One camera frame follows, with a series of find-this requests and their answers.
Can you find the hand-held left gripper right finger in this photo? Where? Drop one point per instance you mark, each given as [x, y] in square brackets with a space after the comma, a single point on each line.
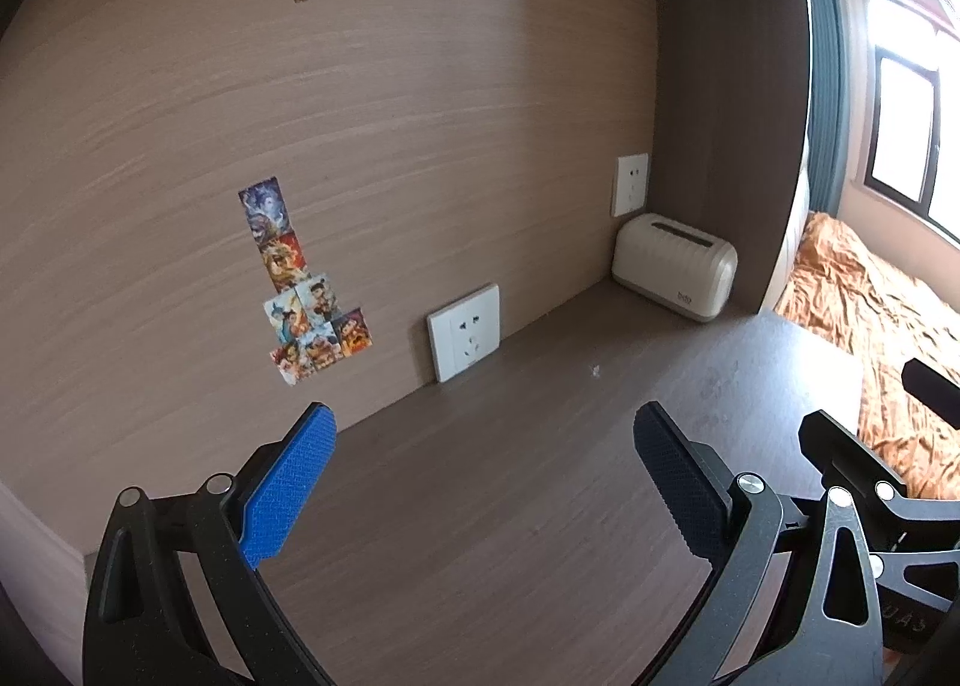
[679, 487]

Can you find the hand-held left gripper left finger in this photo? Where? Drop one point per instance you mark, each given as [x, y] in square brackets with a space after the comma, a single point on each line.
[289, 487]

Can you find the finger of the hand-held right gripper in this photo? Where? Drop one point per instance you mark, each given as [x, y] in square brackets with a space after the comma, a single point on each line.
[934, 390]
[847, 450]

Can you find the orange bed cover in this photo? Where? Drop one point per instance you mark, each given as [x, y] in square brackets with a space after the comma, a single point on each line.
[862, 303]

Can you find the cluster of picture stickers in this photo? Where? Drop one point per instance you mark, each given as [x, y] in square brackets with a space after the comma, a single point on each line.
[281, 258]

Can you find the white ribbed box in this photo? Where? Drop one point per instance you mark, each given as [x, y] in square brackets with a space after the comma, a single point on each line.
[667, 258]

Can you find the dark framed window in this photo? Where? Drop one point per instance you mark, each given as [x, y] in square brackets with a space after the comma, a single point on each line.
[900, 123]

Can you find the teal curtain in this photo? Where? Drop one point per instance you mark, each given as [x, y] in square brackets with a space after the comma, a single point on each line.
[823, 93]

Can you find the white wall socket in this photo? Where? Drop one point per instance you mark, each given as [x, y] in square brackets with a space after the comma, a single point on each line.
[465, 333]
[630, 185]

